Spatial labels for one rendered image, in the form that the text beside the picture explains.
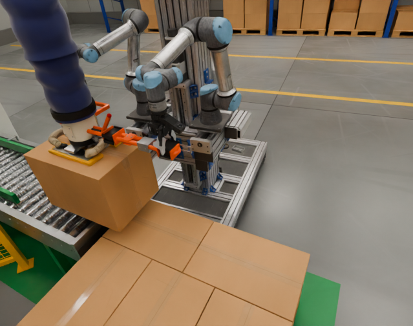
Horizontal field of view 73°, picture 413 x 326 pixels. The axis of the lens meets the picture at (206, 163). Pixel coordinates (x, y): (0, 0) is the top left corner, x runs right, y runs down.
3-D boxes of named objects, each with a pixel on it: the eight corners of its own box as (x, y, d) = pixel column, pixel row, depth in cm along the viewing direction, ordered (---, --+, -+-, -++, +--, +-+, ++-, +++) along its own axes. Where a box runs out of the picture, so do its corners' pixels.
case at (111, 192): (50, 204, 187) (22, 154, 163) (94, 169, 214) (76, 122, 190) (119, 233, 162) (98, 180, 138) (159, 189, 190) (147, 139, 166)
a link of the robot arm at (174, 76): (163, 63, 127) (147, 71, 120) (183, 66, 121) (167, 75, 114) (167, 81, 131) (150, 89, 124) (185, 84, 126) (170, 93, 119)
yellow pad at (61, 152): (48, 152, 162) (45, 145, 159) (63, 143, 169) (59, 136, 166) (90, 167, 148) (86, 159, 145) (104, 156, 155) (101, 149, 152)
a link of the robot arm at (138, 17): (158, 26, 176) (92, 69, 164) (150, 24, 183) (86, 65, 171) (150, 7, 167) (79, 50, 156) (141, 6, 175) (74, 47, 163)
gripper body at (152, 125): (159, 127, 133) (154, 103, 126) (174, 130, 129) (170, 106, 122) (149, 135, 128) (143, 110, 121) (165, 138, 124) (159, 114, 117)
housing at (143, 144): (137, 150, 139) (136, 142, 136) (146, 143, 143) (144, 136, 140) (148, 153, 136) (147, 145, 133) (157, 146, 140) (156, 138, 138)
